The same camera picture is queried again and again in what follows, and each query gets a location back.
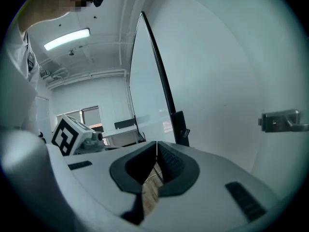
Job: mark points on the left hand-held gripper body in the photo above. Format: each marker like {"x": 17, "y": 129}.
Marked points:
{"x": 66, "y": 135}

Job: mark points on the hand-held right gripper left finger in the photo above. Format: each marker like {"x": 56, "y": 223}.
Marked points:
{"x": 96, "y": 175}

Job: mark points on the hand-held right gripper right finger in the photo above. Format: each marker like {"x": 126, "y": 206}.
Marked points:
{"x": 212, "y": 197}

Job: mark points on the black whiteboard stand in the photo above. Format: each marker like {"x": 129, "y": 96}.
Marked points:
{"x": 180, "y": 126}

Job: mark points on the black-framed whiteboard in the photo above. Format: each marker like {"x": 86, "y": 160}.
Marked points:
{"x": 147, "y": 81}

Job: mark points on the window with grey blinds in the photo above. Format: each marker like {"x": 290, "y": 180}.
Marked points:
{"x": 90, "y": 116}

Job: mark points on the white desk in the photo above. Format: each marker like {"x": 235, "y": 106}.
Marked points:
{"x": 120, "y": 133}

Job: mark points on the black monitor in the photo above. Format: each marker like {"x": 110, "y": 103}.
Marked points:
{"x": 124, "y": 124}

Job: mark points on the white ceiling pipes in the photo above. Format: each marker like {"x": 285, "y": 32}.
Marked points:
{"x": 87, "y": 75}

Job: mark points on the person's white shirt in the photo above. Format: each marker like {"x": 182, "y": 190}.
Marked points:
{"x": 17, "y": 86}

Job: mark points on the black clip on shirt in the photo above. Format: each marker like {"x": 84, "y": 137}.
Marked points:
{"x": 30, "y": 62}

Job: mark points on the long ceiling light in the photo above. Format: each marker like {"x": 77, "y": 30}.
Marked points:
{"x": 66, "y": 39}

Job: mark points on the person's head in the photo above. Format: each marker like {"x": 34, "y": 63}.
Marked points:
{"x": 46, "y": 1}

